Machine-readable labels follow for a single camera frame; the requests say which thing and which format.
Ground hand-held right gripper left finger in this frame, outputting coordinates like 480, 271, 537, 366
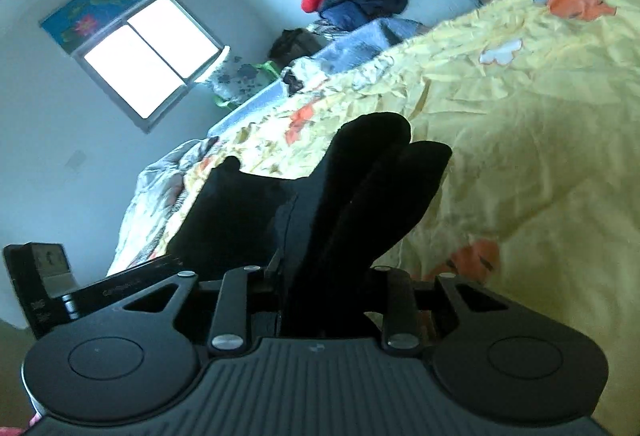
75, 250, 281, 358

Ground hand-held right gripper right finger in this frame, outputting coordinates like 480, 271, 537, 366
370, 265, 531, 358

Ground black pants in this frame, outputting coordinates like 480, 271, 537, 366
167, 113, 453, 339

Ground grey floral quilt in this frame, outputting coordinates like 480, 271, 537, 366
107, 139, 221, 274

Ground yellow floral bedsheet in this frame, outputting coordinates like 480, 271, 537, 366
165, 0, 640, 436

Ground small dark cloth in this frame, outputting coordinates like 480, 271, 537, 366
281, 69, 304, 96

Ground white flowered pillow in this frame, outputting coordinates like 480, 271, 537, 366
202, 51, 281, 102

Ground bright window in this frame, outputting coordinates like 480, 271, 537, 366
75, 0, 223, 132

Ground black bag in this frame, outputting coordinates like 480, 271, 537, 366
268, 29, 321, 62

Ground blue striped blanket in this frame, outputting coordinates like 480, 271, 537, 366
207, 16, 436, 137

